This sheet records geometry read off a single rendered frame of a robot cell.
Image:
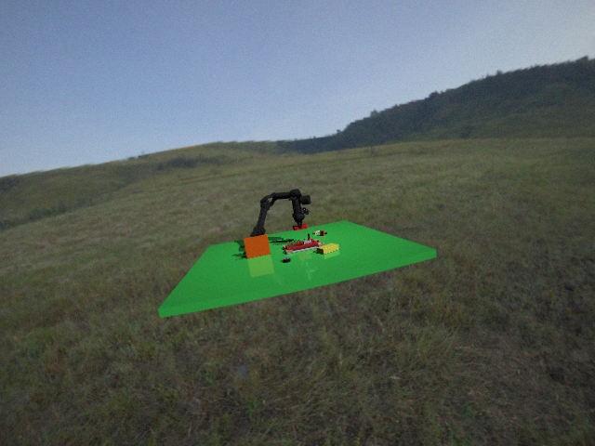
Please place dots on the yellow flat block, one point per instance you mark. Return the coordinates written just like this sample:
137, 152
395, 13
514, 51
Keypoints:
327, 248

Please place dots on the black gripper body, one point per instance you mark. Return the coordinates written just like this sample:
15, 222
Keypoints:
296, 213

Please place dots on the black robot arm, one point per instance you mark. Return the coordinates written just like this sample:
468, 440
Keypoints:
294, 195

